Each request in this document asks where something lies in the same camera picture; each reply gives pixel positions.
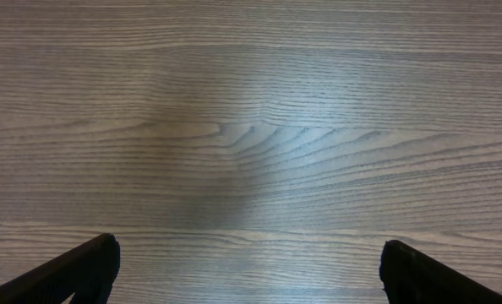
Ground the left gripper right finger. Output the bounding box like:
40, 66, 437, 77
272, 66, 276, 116
379, 240, 502, 304

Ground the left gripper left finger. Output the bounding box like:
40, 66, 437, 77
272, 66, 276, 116
0, 233, 120, 304

